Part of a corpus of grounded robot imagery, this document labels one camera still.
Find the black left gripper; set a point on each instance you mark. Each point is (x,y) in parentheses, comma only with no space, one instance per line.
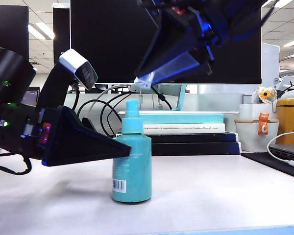
(34,137)

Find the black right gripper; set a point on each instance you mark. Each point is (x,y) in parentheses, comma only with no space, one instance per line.
(210,17)

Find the clear plastic sprayer lid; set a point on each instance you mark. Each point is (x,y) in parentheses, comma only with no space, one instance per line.
(144,82)

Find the teal spray bottle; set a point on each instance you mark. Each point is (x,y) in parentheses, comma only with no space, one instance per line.
(134,176)

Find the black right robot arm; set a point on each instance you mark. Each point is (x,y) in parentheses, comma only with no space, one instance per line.
(245,14)

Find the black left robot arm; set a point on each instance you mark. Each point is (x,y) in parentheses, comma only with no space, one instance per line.
(7,71)

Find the teal and silver monitor stand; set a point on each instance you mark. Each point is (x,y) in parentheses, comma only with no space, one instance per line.
(181,100)

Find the small hanging tag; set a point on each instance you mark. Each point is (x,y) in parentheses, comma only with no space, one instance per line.
(141,100)

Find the stack of books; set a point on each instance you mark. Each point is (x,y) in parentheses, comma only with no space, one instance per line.
(210,102)

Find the background monitor showing code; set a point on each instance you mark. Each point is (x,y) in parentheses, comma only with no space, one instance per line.
(31,98)

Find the teal book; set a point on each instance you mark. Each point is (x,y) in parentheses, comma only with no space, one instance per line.
(186,119)

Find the black AOC monitor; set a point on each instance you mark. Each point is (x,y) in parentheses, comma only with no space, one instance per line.
(107,36)

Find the white book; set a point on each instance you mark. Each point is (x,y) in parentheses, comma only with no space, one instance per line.
(186,128)

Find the white square container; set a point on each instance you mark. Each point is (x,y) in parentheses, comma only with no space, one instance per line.
(247,111)

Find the white partition board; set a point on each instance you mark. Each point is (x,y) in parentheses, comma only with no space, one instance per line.
(270,68)

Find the sunflower plush toy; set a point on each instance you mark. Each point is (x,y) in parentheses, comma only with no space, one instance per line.
(265,94)

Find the black monitor tall narrow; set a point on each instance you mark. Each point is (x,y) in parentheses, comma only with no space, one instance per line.
(61,29)

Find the white pot with fox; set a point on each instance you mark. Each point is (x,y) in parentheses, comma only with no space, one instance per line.
(250,137)

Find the ceiling light panel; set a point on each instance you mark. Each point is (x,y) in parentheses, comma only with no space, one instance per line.
(40,31)

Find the orange cat figurine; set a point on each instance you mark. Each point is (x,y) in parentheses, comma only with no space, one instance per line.
(263,124)

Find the white plush toy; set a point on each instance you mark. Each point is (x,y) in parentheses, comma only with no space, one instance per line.
(287,84)

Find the black monitor wide bezel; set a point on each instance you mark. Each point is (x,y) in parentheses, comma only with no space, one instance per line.
(9,27)

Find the yellow tin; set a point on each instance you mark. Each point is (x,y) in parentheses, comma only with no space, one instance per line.
(291,117)

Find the black desk mat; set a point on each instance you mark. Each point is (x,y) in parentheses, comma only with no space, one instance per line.
(264,159)

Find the grey laptop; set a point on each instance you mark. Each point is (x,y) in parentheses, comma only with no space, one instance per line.
(291,150)

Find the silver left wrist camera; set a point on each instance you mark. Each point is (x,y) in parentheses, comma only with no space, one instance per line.
(76,63)

